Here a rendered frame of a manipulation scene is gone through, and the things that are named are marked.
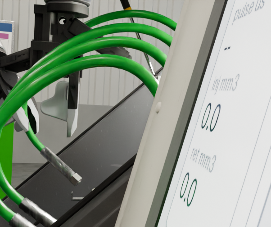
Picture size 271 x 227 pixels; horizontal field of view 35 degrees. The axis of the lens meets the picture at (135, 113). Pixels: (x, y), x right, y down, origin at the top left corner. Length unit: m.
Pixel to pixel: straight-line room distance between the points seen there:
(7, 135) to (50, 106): 3.35
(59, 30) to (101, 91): 6.60
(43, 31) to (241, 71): 0.57
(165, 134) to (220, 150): 0.12
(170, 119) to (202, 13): 0.07
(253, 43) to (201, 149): 0.05
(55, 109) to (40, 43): 0.11
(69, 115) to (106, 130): 0.35
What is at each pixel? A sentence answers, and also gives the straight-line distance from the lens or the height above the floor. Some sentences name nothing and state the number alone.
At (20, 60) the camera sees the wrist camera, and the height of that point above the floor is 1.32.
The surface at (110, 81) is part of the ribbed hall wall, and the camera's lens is 7.35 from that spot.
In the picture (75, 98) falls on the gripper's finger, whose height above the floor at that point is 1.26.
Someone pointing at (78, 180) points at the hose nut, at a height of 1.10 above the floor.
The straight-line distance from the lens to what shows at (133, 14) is 0.79.
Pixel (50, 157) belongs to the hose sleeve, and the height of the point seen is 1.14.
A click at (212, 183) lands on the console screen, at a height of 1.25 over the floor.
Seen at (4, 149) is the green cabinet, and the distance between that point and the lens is 4.06.
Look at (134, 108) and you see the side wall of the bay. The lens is 1.04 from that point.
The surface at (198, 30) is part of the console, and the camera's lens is 0.28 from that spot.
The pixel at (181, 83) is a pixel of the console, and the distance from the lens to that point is 0.28.
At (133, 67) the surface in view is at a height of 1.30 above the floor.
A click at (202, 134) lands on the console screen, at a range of 0.18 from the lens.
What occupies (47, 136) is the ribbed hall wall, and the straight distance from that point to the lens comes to 7.25.
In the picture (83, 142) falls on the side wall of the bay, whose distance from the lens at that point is 1.04.
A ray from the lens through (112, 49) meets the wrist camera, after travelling 0.71.
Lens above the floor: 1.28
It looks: 3 degrees down
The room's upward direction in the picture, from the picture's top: 3 degrees clockwise
